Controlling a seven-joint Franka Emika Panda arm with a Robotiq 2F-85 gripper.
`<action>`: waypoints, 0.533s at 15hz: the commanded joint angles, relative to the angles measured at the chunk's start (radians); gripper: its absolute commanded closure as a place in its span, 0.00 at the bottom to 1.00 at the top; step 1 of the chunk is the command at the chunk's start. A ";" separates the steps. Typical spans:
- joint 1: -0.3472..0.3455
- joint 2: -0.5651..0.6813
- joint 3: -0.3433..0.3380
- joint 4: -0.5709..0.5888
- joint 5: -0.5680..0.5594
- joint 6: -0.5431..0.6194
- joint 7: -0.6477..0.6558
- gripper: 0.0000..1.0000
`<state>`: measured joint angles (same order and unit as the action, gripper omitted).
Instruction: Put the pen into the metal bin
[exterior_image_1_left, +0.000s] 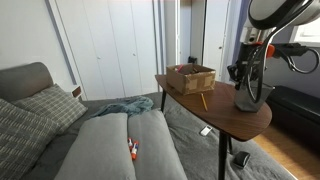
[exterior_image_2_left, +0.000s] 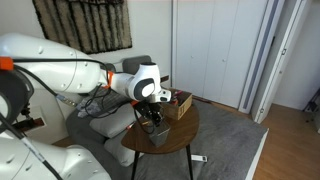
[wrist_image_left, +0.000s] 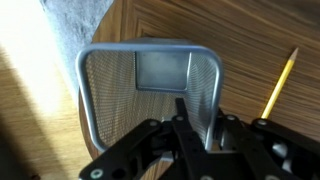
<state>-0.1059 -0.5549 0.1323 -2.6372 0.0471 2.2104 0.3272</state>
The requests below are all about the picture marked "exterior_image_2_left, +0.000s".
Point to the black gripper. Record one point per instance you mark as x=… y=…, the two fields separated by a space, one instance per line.
x=146 y=110

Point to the yellow pencil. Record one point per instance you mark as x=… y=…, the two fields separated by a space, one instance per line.
x=145 y=123

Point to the brown wooden box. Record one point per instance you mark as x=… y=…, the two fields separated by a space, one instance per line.
x=178 y=106

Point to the shaggy brown wall hanging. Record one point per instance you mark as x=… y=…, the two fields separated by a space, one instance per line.
x=86 y=25

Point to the white remote control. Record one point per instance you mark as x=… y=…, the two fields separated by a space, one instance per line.
x=199 y=158

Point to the orange blue white marker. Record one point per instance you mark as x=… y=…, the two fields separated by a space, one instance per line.
x=129 y=126

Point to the white wardrobe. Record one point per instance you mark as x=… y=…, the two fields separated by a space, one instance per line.
x=213 y=50

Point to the grey carpet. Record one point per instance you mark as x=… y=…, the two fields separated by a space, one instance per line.
x=226 y=143

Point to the white sliding door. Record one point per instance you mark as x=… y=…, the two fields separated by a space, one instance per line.
x=270 y=60

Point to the dark metal stand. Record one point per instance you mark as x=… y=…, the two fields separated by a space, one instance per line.
x=313 y=106

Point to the red marker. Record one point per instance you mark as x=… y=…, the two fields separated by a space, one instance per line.
x=178 y=92

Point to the grey piped cushion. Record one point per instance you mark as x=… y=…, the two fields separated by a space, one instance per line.
x=113 y=121

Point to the brown wall plate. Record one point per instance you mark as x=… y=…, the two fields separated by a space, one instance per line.
x=164 y=78

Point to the round wooden side table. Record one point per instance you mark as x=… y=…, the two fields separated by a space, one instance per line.
x=181 y=130

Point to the grey flat cushion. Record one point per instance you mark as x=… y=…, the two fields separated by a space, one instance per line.
x=118 y=148

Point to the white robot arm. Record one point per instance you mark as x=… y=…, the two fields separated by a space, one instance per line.
x=50 y=70

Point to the dark grey sofa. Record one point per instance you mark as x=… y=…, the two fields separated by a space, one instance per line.
x=133 y=65

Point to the crumpled grey cloth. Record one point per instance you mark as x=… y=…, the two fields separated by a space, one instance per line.
x=87 y=108

